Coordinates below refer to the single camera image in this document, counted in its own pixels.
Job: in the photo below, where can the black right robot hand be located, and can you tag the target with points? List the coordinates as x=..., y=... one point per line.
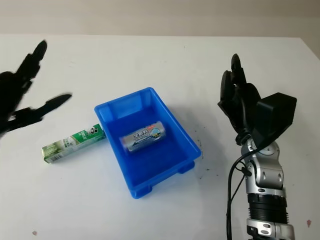
x=235, y=100

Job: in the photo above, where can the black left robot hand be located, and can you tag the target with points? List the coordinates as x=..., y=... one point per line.
x=15, y=92

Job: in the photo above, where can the silver printed bag roll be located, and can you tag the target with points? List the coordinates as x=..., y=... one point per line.
x=142, y=136

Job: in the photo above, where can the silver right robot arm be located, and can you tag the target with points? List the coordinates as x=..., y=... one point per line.
x=270, y=175

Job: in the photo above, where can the blue plastic tray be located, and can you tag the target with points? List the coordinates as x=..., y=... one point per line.
x=155, y=160

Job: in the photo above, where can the green toothpaste box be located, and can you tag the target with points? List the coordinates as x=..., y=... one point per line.
x=72, y=142

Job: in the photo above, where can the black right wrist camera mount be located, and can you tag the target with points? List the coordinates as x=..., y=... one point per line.
x=275, y=115

